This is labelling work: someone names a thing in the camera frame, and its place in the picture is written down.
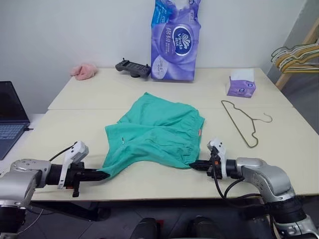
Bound pink plush toy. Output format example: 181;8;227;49
70;63;99;81

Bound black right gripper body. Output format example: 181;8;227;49
206;148;224;180

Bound dark rounded shape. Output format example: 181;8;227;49
135;217;160;239
188;216;220;239

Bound purple tissue box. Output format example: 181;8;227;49
225;69;257;98

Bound yellow hanger on rack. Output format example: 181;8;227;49
275;48;319;74

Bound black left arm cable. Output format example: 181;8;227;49
48;141;78;162

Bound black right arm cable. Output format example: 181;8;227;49
211;169;263;200

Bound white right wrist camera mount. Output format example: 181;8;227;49
207;138;229;179

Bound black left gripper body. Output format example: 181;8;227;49
64;161;87;198

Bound grey-green hanger on rack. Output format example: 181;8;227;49
271;43;319;63

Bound light wooden hanger rack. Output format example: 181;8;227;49
275;18;319;91

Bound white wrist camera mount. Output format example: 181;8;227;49
57;140;90;190
207;138;229;179

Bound grey wire hanger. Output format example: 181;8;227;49
221;100;273;148

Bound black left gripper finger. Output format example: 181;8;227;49
84;168;111;176
84;175;111;182

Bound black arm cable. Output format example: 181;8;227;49
48;141;78;162
211;169;263;200

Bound green shorts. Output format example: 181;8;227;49
101;92;206;175

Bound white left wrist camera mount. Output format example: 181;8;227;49
57;140;90;190

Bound dark laptop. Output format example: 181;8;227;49
0;81;31;161

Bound purple toilet paper pack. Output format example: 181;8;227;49
150;0;202;83

